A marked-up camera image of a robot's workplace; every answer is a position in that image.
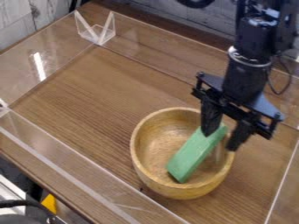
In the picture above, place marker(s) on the brown wooden bowl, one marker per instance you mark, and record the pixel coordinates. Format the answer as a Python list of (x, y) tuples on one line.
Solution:
[(158, 137)]

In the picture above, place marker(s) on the clear acrylic corner bracket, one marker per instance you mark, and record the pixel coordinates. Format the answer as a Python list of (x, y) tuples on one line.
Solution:
[(98, 34)]

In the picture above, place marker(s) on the green rectangular block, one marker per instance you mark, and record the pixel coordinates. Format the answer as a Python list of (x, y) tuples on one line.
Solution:
[(188, 157)]

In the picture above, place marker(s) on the yellow black device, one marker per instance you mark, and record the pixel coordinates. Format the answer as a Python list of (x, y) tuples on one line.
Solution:
[(54, 205)]

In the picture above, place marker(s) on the clear acrylic enclosure walls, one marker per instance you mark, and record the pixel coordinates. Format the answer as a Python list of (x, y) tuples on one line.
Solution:
[(76, 96)]

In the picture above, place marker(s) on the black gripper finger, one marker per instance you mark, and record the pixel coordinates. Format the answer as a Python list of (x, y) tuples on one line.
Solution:
[(211, 116), (240, 135)]

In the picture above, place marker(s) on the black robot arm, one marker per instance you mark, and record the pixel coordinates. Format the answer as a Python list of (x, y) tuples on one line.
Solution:
[(266, 33)]

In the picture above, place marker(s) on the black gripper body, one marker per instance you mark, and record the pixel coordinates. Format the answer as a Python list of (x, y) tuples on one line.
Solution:
[(239, 90)]

